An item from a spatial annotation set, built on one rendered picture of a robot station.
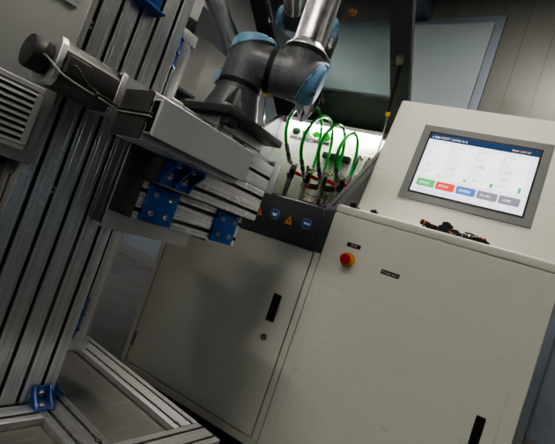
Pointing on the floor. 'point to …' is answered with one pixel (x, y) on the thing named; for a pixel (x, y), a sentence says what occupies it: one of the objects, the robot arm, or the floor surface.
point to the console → (424, 308)
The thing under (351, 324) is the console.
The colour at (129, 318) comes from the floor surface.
